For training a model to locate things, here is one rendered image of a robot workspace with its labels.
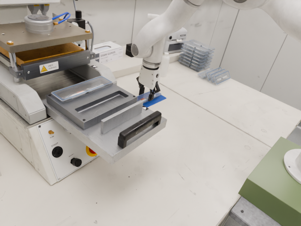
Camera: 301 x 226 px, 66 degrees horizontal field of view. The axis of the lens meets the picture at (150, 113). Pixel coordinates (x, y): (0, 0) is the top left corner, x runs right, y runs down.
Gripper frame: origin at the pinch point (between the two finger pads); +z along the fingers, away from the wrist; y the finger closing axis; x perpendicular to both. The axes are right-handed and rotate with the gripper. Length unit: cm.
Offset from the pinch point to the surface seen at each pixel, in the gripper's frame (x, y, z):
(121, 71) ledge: -6.6, 25.9, 0.0
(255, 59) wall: -206, 13, 26
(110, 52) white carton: -7.1, 37.1, -7.3
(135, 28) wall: -46, 57, -12
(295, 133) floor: -188, -63, 78
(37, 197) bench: 64, -19, 3
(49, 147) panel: 56, -13, -7
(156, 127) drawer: 35, -34, -18
